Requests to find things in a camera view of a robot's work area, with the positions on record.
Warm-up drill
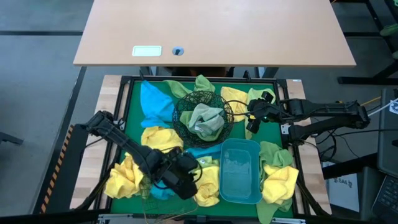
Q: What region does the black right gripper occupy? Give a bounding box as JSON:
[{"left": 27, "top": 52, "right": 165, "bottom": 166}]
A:
[{"left": 245, "top": 98, "right": 284, "bottom": 134}]

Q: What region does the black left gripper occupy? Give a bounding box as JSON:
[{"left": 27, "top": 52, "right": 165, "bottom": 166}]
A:
[{"left": 148, "top": 146, "right": 200, "bottom": 200}]

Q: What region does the yellow microfiber towel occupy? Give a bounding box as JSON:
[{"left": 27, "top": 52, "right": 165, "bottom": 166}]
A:
[
  {"left": 193, "top": 164, "right": 221, "bottom": 208},
  {"left": 141, "top": 125, "right": 185, "bottom": 154},
  {"left": 262, "top": 164, "right": 300, "bottom": 205},
  {"left": 220, "top": 86, "right": 250, "bottom": 123},
  {"left": 103, "top": 152, "right": 146, "bottom": 200}
]

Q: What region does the pale green microfiber towel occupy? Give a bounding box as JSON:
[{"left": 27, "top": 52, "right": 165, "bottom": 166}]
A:
[{"left": 187, "top": 103, "right": 225, "bottom": 135}]

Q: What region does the black desk leg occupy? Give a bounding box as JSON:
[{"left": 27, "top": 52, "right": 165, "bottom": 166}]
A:
[
  {"left": 257, "top": 67, "right": 280, "bottom": 78},
  {"left": 139, "top": 66, "right": 156, "bottom": 77}
]

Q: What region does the teal plastic bin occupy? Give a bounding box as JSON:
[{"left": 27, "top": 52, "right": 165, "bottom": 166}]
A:
[{"left": 219, "top": 138, "right": 264, "bottom": 205}]

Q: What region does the beige wooden desk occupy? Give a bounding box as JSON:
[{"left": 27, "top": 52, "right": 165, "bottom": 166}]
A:
[{"left": 73, "top": 0, "right": 358, "bottom": 68}]

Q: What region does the black metal desk base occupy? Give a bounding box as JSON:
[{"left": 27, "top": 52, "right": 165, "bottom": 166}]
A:
[{"left": 330, "top": 0, "right": 398, "bottom": 86}]

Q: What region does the black hazard-striped panel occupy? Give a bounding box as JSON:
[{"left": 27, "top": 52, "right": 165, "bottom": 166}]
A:
[{"left": 32, "top": 123, "right": 91, "bottom": 215}]

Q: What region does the white cardboard box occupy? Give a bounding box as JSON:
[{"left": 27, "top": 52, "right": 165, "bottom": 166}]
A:
[{"left": 324, "top": 172, "right": 361, "bottom": 213}]

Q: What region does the white rectangular desk plate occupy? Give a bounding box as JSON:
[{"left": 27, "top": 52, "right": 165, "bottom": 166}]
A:
[{"left": 132, "top": 45, "right": 163, "bottom": 58}]

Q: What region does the grey laptop computer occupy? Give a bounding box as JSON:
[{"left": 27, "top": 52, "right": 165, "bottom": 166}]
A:
[{"left": 371, "top": 88, "right": 398, "bottom": 224}]

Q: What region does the black chair leg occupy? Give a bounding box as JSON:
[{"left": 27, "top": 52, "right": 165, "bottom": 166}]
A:
[{"left": 0, "top": 131, "right": 25, "bottom": 146}]

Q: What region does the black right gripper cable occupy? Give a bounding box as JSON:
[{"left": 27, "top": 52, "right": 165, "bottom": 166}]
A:
[{"left": 226, "top": 99, "right": 250, "bottom": 118}]

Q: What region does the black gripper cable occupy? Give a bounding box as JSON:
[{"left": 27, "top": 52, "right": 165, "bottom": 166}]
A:
[
  {"left": 226, "top": 99, "right": 250, "bottom": 118},
  {"left": 185, "top": 160, "right": 203, "bottom": 185}
]

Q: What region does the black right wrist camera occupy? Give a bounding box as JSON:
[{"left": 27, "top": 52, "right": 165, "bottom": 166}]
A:
[{"left": 261, "top": 91, "right": 275, "bottom": 104}]

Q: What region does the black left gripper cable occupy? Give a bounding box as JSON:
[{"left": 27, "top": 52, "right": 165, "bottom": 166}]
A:
[{"left": 185, "top": 160, "right": 203, "bottom": 185}]

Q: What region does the black round wire basket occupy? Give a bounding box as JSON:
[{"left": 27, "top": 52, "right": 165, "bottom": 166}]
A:
[{"left": 172, "top": 90, "right": 235, "bottom": 149}]

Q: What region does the silver aluminium rail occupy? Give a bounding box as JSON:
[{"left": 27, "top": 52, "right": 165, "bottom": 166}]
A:
[{"left": 98, "top": 213, "right": 307, "bottom": 224}]

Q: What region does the yellow cable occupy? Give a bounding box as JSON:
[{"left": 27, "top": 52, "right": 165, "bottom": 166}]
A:
[{"left": 360, "top": 96, "right": 382, "bottom": 107}]

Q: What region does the black floor cable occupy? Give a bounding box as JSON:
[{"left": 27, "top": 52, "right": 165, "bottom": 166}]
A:
[{"left": 310, "top": 127, "right": 398, "bottom": 162}]

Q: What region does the white cable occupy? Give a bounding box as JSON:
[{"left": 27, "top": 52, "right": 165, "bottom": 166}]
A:
[{"left": 365, "top": 98, "right": 398, "bottom": 118}]

